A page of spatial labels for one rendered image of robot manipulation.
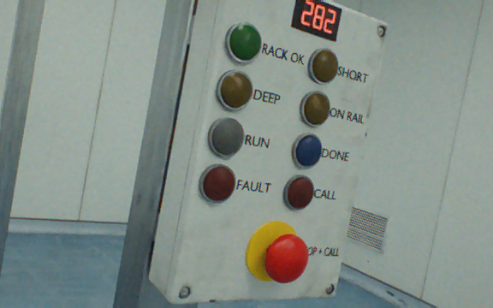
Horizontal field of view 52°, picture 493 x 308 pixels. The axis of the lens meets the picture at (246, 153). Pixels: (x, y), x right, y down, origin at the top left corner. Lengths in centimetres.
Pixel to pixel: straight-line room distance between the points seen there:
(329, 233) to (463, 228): 320
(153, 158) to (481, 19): 353
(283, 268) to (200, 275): 7
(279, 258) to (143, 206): 14
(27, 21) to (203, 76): 115
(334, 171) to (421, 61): 362
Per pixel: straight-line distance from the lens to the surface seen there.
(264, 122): 40
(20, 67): 150
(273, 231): 42
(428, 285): 382
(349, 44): 45
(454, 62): 388
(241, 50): 38
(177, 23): 45
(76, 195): 414
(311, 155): 42
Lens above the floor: 107
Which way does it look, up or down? 3 degrees down
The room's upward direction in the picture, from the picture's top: 11 degrees clockwise
